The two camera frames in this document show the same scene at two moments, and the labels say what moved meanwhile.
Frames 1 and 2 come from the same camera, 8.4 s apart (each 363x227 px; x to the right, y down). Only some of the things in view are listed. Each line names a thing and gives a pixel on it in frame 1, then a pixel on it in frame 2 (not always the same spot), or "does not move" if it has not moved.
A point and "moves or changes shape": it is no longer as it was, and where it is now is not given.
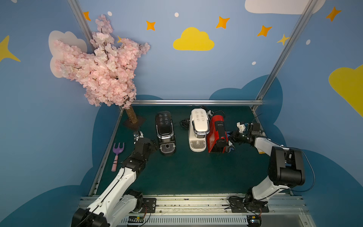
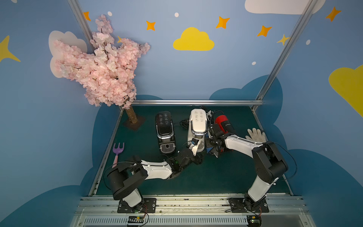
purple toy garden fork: (117, 151) does not move
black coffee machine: (165, 132) does not move
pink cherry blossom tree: (108, 74) does not move
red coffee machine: (217, 136) moves or changes shape
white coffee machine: (198, 128) does not move
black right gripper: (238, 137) -> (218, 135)
